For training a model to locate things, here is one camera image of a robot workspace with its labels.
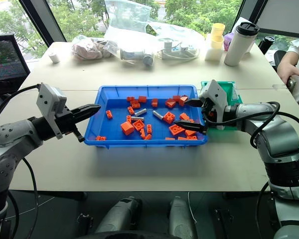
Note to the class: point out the grey rounded robot leg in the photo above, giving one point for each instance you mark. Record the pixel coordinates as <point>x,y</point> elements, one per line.
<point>122,214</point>
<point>180,216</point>

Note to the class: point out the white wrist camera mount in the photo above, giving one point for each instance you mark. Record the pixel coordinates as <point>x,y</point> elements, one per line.
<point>218,94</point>
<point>48,99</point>

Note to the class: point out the black monitor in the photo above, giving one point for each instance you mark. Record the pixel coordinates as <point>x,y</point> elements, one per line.
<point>5,62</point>

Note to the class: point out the person's bare forearm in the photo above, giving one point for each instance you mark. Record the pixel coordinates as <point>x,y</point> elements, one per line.
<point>290,57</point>

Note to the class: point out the white tumbler with black lid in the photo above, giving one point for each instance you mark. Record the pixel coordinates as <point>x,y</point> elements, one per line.
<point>236,47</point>

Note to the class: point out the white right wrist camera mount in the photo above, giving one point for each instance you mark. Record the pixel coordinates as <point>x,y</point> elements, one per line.
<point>218,94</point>

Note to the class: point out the white tube with grey cap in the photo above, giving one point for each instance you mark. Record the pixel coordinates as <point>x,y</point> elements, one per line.
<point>134,54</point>

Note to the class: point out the black bottle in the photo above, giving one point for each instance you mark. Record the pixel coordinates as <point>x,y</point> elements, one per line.
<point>265,44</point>

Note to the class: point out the yellow plastic cup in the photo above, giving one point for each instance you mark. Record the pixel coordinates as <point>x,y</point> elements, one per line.
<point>218,30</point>
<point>217,42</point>

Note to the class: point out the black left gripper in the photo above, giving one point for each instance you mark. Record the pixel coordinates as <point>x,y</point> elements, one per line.
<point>66,123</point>

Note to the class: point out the clear plastic bag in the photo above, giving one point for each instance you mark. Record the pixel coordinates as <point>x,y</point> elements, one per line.
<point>129,15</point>
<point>179,32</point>

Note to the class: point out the small white roll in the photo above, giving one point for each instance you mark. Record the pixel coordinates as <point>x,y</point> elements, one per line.
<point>54,57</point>

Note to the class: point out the green plastic bin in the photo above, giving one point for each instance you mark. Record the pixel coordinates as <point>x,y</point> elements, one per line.
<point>229,89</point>

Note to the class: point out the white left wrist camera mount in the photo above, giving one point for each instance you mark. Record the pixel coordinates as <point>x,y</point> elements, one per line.
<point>48,99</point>

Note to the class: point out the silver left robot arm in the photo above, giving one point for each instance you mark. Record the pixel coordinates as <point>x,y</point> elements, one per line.
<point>10,139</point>

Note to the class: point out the person's bare hand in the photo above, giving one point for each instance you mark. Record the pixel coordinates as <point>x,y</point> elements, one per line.
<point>287,69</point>

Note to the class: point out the purple bag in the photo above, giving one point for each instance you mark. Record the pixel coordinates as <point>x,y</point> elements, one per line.
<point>228,41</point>

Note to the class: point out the plastic bag with pink cloth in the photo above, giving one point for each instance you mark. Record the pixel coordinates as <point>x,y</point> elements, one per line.
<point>89,48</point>

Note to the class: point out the dark window frame post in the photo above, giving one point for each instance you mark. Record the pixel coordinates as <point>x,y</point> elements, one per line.
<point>44,20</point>
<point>251,12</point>

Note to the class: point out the orange sloped toy block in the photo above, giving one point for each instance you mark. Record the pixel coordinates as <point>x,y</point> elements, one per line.
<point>170,103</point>

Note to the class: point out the grey chair armrest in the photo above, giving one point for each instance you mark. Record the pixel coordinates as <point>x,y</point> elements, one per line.
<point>291,85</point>

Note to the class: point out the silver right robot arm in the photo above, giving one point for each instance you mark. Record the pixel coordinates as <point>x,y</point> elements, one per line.
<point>276,139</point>

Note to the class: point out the white power strip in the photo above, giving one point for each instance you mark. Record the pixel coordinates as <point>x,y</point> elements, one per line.
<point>179,51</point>

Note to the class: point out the orange plastic building brick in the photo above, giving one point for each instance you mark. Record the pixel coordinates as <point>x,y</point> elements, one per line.
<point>127,128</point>

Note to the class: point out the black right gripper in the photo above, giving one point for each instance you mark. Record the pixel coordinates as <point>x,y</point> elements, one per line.
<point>207,105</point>

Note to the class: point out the blue plastic tray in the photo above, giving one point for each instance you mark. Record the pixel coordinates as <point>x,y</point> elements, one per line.
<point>114,134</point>

